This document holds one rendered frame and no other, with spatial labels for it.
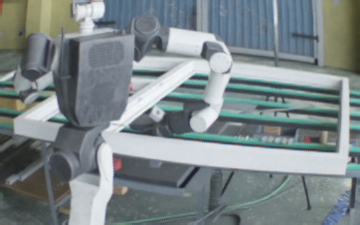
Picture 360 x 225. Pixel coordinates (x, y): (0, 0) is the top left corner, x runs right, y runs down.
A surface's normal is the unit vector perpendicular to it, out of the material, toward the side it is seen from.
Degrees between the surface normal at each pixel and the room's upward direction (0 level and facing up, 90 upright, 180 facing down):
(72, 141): 44
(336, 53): 90
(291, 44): 90
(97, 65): 89
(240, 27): 90
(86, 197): 62
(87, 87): 104
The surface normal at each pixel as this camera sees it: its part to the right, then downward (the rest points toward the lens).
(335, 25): -0.29, 0.27
